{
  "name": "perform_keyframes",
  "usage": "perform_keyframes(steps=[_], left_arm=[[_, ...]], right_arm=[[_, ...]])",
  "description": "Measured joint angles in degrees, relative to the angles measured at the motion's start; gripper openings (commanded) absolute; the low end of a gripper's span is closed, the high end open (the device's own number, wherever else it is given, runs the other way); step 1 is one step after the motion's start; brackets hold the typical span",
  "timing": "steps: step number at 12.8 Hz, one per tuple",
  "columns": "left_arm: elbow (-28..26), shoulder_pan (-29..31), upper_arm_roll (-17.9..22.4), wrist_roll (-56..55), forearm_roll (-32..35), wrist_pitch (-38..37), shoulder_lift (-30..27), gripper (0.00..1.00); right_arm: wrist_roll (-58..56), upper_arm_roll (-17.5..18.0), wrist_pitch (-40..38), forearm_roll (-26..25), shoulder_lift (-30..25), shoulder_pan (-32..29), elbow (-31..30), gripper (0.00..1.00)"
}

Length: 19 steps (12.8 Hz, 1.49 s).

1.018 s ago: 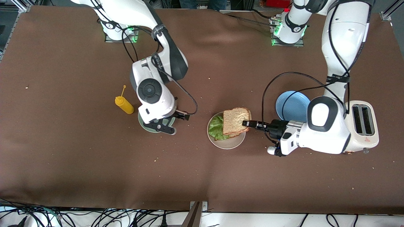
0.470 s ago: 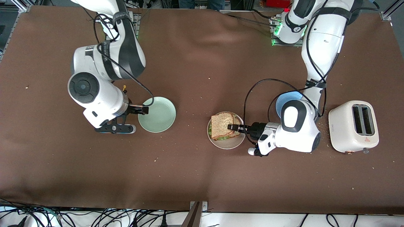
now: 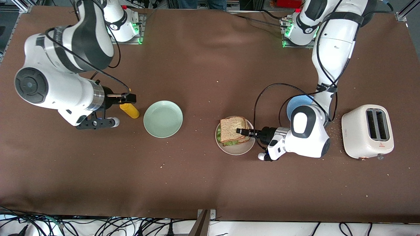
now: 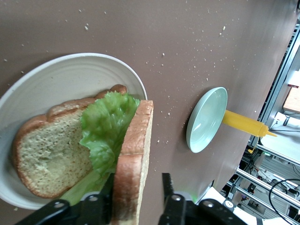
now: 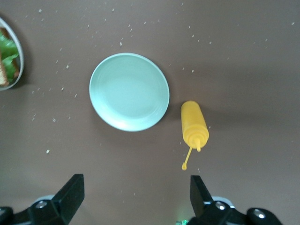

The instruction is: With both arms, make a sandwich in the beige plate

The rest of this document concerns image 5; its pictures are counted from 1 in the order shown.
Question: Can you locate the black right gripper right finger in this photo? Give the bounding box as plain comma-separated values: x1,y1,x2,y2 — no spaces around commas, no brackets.
186,174,283,225

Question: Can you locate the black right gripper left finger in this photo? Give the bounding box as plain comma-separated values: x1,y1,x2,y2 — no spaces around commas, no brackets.
0,173,85,225

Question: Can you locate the yellow squeeze bottle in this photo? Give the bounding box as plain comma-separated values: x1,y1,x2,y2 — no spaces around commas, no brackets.
180,100,210,171

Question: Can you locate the brown bread slice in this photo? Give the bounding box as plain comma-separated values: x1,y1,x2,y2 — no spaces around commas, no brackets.
0,27,21,87

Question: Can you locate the green lettuce leaf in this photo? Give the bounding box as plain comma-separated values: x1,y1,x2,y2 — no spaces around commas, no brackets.
0,30,20,83

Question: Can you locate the mint green plate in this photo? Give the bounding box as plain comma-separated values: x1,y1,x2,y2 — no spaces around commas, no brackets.
89,52,170,132

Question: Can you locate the beige plate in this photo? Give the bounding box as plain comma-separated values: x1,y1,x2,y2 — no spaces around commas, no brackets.
0,16,25,91

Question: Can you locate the brown tablecloth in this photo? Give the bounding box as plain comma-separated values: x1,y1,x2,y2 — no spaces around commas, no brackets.
0,0,300,225

